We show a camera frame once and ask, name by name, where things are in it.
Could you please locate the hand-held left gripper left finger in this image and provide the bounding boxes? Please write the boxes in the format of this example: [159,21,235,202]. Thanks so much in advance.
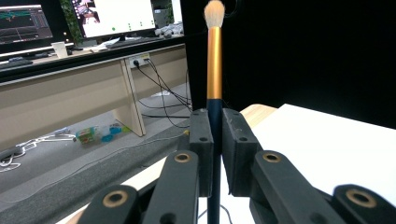
[189,108,215,198]

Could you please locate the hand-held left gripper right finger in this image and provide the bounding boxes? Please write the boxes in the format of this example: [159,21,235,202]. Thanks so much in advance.
[221,107,263,198]

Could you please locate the makeup brush with gold ferrule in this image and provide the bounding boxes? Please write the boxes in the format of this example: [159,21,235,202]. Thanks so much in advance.
[203,0,226,224]

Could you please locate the white table sheet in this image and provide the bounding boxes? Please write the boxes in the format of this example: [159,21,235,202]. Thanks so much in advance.
[122,103,396,224]

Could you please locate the blue packet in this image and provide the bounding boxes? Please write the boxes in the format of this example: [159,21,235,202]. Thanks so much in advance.
[98,122,124,144]

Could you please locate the white power strip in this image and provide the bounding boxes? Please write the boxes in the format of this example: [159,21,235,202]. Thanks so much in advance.
[128,52,151,69]

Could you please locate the green packet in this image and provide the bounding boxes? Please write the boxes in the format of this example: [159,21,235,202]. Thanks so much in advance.
[75,126,96,145]

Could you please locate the black curtain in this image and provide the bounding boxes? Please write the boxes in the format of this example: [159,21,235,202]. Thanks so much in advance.
[180,0,396,131]

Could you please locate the white clutter on desk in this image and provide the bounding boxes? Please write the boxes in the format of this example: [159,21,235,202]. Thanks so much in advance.
[154,21,185,39]

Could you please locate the black keyboard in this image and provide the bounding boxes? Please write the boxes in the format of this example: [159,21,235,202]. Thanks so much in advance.
[105,35,166,49]

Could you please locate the beige office desk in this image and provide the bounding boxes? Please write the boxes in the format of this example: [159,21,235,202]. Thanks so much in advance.
[0,43,190,152]

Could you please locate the large white-screen monitor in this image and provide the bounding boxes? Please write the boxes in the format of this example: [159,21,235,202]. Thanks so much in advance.
[70,0,157,40]

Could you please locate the white paper cup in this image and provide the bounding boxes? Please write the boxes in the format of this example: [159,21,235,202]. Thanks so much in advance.
[50,41,69,60]

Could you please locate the green vine plant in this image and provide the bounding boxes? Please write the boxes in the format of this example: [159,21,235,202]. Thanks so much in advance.
[59,0,86,45]

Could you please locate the dark grey tube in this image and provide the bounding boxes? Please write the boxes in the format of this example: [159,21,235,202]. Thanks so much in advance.
[0,145,25,162]

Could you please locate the dark grey keyboard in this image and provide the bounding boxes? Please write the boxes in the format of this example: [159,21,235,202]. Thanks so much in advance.
[0,58,34,71]

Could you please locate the small dark-screen monitor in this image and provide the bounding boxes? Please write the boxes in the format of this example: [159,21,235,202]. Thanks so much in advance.
[0,4,54,46]

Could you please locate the thin grey cable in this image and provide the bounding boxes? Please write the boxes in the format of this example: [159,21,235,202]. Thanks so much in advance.
[197,203,233,224]

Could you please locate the black cables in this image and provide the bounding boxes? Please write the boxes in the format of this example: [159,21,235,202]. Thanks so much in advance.
[134,58,192,129]

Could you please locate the white cable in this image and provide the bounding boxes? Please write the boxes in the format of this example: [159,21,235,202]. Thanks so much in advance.
[0,133,78,173]

